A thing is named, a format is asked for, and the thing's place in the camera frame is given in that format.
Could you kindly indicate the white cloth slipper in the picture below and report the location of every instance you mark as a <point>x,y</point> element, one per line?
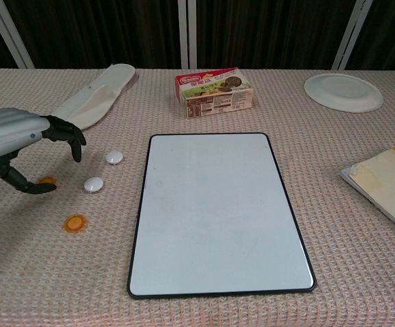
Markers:
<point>95,98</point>

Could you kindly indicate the white metal frame post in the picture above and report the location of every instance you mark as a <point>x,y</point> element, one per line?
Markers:
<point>182,34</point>
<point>10,34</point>
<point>352,34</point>
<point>192,34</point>

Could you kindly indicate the beige waffle tablecloth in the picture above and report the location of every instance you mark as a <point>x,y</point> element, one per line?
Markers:
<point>347,265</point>

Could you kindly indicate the red green cookie box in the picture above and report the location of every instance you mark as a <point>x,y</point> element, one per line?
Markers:
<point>218,98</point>

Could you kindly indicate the yellow covered book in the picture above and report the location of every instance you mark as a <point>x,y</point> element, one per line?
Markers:
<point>388,184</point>

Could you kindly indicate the white round magnet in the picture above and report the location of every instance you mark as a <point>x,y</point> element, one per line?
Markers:
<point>114,158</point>
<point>94,184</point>

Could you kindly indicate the white paper plate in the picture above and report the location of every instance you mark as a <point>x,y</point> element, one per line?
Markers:
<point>342,92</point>

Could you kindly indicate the white rectangular board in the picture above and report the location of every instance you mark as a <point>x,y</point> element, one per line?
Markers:
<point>218,218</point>

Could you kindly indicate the dark pleated curtain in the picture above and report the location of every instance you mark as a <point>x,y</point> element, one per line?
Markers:
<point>98,34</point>

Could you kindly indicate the orange round magnet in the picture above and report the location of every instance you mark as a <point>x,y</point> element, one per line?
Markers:
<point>75,223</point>
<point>47,179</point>

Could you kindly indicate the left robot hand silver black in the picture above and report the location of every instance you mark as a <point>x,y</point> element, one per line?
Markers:
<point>10,129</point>

